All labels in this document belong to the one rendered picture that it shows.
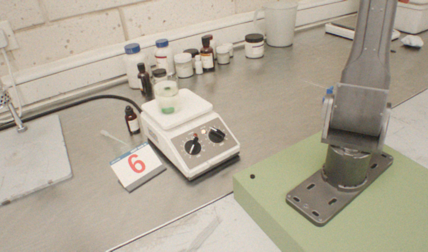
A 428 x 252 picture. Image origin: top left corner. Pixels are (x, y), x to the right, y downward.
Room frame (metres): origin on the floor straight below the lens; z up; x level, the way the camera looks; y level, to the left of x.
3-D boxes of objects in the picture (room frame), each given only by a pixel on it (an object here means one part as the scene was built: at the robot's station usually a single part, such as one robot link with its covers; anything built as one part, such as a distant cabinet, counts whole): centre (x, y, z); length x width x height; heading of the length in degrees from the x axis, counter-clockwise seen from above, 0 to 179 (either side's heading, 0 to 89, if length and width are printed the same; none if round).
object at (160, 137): (0.54, 0.06, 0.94); 0.22 x 0.13 x 0.08; 33
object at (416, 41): (1.01, -0.78, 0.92); 0.08 x 0.08 x 0.04; 29
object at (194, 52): (0.98, 0.05, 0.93); 0.05 x 0.05 x 0.06
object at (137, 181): (0.45, 0.16, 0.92); 0.09 x 0.06 x 0.04; 131
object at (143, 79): (0.83, 0.19, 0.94); 0.04 x 0.04 x 0.09
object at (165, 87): (0.55, 0.09, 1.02); 0.06 x 0.05 x 0.08; 145
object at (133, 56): (0.88, 0.22, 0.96); 0.07 x 0.07 x 0.13
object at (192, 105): (0.56, 0.08, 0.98); 0.12 x 0.12 x 0.01; 33
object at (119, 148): (0.52, 0.20, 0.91); 0.06 x 0.06 x 0.02
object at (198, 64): (0.92, 0.03, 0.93); 0.02 x 0.02 x 0.06
